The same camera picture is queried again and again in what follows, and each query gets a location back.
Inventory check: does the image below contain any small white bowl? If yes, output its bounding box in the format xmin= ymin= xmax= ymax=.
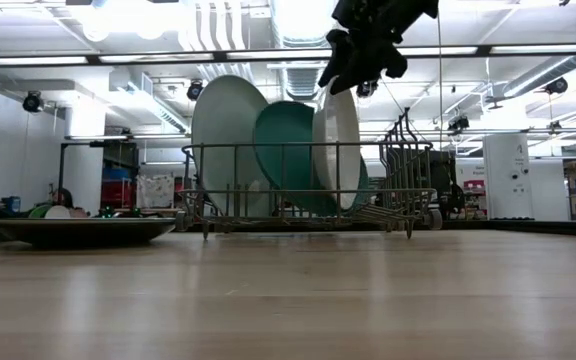
xmin=44 ymin=204 xmax=72 ymax=220

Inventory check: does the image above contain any silver ventilation duct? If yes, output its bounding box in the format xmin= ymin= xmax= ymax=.
xmin=485 ymin=22 xmax=576 ymax=101

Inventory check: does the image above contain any black machine cart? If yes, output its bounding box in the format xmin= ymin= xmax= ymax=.
xmin=385 ymin=148 xmax=467 ymax=221

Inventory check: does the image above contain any blue bin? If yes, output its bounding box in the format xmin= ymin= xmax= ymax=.
xmin=101 ymin=167 xmax=132 ymax=181

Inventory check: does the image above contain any small green dish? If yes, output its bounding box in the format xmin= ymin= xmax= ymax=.
xmin=26 ymin=204 xmax=52 ymax=220

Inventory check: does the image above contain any black metal stand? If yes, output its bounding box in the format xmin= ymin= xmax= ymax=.
xmin=57 ymin=141 xmax=140 ymax=206

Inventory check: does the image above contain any long ceiling light bar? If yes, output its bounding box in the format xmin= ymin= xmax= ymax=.
xmin=0 ymin=43 xmax=576 ymax=69

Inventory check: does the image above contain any grey wire dish rack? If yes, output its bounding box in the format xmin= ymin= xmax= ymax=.
xmin=175 ymin=107 xmax=444 ymax=241

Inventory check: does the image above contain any teal plate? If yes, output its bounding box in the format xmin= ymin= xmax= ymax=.
xmin=253 ymin=100 xmax=370 ymax=217

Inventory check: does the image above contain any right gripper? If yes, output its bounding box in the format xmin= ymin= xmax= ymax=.
xmin=317 ymin=14 xmax=410 ymax=96

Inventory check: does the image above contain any white pillar cabinet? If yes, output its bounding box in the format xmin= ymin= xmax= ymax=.
xmin=482 ymin=132 xmax=535 ymax=220

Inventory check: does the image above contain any black track spotlight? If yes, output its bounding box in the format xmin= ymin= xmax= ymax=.
xmin=21 ymin=90 xmax=45 ymax=114
xmin=355 ymin=79 xmax=380 ymax=99
xmin=447 ymin=114 xmax=471 ymax=134
xmin=186 ymin=79 xmax=205 ymax=103
xmin=543 ymin=76 xmax=569 ymax=96

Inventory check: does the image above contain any large white plate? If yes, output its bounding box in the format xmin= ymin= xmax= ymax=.
xmin=190 ymin=74 xmax=272 ymax=219

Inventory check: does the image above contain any person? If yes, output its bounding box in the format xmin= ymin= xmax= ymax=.
xmin=51 ymin=187 xmax=75 ymax=210

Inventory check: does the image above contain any patterned white cloth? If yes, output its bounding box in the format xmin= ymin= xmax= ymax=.
xmin=135 ymin=173 xmax=176 ymax=209

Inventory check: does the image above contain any dark patterned plate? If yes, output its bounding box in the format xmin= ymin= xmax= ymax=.
xmin=0 ymin=216 xmax=177 ymax=250

